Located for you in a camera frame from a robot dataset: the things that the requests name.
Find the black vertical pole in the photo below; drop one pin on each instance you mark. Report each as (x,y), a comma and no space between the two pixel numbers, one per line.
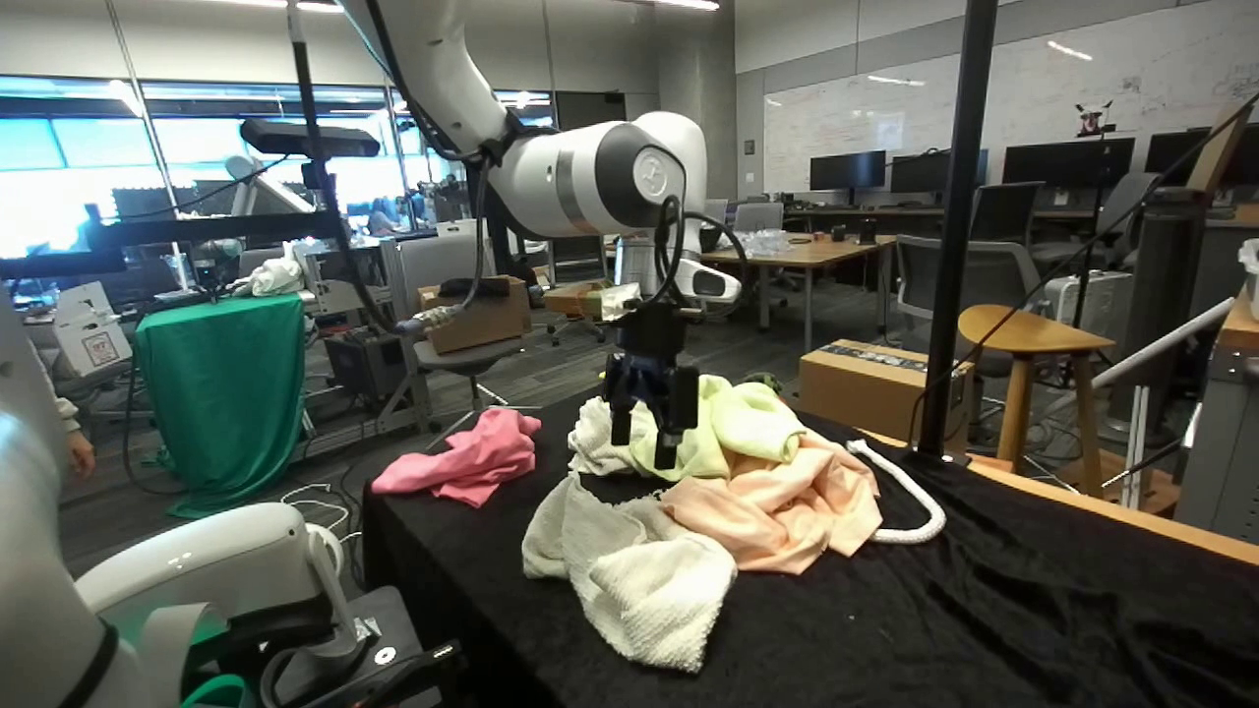
(958,213)

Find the wooden stool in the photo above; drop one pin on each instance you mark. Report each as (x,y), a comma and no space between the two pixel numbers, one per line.
(1023,339)

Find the pink cloth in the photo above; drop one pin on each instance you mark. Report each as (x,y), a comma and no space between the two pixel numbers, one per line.
(473,464)

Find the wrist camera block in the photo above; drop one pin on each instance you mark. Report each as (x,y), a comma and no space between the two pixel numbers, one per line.
(590,300)

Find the large white knit towel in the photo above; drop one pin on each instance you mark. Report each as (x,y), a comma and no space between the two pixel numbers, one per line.
(641,584)

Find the cardboard box beside table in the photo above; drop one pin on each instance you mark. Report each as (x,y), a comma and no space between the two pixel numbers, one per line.
(867,386)

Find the small white towel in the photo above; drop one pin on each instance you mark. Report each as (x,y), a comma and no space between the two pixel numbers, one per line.
(598,454)

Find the green draped table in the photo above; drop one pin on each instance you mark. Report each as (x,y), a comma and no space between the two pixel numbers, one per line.
(225,384)

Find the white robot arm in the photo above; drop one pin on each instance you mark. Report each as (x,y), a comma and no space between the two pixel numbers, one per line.
(56,648)

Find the black table cloth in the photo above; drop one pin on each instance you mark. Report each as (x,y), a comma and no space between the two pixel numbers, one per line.
(1021,605)

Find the cardboard box on chair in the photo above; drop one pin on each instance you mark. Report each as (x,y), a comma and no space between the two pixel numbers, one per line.
(473,311)

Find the pale yellow-green t-shirt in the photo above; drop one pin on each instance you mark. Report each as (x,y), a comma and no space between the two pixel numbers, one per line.
(734,418)

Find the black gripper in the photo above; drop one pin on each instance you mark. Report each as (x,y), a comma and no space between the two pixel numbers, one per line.
(645,368)

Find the peach t-shirt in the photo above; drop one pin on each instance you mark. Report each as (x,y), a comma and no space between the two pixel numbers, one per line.
(785,517)

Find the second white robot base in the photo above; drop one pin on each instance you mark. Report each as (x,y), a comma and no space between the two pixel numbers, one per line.
(258,596)

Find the office chair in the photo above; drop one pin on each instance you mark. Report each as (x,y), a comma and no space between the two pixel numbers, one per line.
(416,272)

